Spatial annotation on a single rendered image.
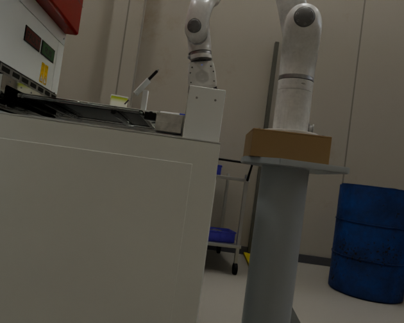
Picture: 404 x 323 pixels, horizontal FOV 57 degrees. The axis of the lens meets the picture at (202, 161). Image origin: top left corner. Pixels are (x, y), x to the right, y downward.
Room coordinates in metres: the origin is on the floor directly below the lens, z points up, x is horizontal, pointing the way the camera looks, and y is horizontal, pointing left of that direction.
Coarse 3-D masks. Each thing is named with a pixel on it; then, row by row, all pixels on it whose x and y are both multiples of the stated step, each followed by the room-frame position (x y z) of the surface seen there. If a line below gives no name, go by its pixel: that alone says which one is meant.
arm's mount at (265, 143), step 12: (252, 132) 1.20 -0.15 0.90; (264, 132) 1.18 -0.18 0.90; (276, 132) 1.18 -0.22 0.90; (288, 132) 1.18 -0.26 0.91; (252, 144) 1.18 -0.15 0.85; (264, 144) 1.18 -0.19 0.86; (276, 144) 1.18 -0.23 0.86; (288, 144) 1.18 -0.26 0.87; (300, 144) 1.18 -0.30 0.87; (312, 144) 1.18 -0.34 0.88; (324, 144) 1.18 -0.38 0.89; (264, 156) 1.18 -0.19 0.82; (276, 156) 1.18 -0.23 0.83; (288, 156) 1.18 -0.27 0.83; (300, 156) 1.18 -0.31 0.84; (312, 156) 1.18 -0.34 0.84; (324, 156) 1.18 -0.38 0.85
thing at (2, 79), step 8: (0, 80) 1.03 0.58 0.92; (8, 80) 1.07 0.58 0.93; (0, 88) 1.03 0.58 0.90; (16, 88) 1.12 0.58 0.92; (24, 88) 1.17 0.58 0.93; (0, 96) 1.04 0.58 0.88; (0, 104) 1.04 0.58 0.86; (8, 104) 1.09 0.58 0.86; (16, 112) 1.14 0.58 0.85; (24, 112) 1.20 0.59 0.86; (32, 112) 1.25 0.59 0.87
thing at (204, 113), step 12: (192, 96) 0.94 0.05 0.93; (204, 96) 0.94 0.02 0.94; (216, 96) 0.94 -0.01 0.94; (192, 108) 0.94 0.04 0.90; (204, 108) 0.94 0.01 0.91; (216, 108) 0.94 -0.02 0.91; (192, 120) 0.94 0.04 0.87; (204, 120) 0.94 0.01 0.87; (216, 120) 0.94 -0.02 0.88; (192, 132) 0.94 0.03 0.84; (204, 132) 0.94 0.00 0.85; (216, 132) 0.94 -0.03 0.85
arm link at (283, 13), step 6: (276, 0) 1.29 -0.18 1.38; (282, 0) 1.27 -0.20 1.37; (288, 0) 1.27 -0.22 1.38; (294, 0) 1.27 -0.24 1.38; (300, 0) 1.28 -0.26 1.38; (282, 6) 1.29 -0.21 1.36; (288, 6) 1.29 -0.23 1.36; (282, 12) 1.31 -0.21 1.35; (288, 12) 1.30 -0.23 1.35; (282, 18) 1.32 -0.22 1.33; (282, 24) 1.33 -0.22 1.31; (282, 30) 1.33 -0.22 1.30
